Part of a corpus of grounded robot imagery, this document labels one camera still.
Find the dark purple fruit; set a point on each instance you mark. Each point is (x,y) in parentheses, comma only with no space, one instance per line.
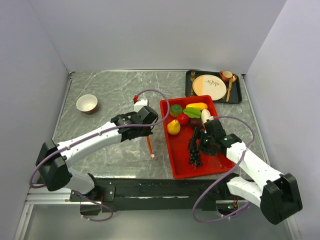
(195,123)

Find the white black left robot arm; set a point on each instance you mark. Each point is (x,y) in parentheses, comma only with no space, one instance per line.
(56,160)

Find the yellow mango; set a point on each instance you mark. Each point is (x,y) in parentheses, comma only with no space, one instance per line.
(198,105)

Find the red apple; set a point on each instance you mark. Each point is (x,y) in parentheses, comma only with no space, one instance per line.
(183,119)

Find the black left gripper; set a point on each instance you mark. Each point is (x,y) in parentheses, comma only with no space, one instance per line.
(147,132)

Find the clear zip bag orange zipper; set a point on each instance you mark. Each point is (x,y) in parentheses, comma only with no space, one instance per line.
(129,154)

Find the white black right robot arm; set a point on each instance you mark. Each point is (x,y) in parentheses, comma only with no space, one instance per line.
(276,194)

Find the white radish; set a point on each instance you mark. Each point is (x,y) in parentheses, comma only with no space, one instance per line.
(204,115)

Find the green orange fruit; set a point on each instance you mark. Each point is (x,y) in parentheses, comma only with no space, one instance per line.
(175,110)

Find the orange cup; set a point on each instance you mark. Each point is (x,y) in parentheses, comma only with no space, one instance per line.
(225,75)

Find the red plastic tray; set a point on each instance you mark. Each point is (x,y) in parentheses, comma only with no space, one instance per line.
(177,145)

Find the yellow pear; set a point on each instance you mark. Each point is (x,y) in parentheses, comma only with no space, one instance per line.
(174,127)

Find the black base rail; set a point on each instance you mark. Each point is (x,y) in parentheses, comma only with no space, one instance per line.
(112,195)

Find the cream orange plate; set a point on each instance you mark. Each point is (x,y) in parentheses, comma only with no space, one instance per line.
(209,85)

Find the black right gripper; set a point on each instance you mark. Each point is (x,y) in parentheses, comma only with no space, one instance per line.
(198,134)

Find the white brown bowl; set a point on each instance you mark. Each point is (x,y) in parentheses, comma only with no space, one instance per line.
(87,104)

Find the green leaf vegetable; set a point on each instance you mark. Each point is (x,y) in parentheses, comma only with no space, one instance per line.
(192,112)

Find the gold fork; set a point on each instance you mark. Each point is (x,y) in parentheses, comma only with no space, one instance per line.
(192,78)

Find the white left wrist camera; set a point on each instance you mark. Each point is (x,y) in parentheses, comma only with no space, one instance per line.
(139,103)

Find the black serving tray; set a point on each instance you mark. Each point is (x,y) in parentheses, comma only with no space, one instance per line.
(235,92)

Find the gold spoon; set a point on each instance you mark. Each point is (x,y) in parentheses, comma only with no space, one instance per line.
(231,81)

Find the black grape bunch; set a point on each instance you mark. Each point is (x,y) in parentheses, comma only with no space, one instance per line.
(194,158)

